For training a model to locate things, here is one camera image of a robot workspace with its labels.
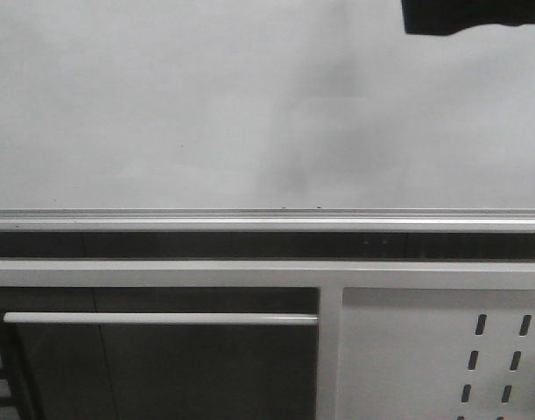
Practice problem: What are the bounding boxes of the white horizontal bar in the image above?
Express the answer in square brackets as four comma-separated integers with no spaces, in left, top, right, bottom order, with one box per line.
[3,311,318,326]

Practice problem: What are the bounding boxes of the black rack at lower left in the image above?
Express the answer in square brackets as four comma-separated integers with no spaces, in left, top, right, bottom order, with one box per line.
[0,311,37,419]

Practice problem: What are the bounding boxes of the white metal stand frame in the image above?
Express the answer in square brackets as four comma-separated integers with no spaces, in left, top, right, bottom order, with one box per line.
[0,259,535,419]

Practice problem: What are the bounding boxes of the white perforated metal panel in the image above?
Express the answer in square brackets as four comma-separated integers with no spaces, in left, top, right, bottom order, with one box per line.
[337,288,535,419]

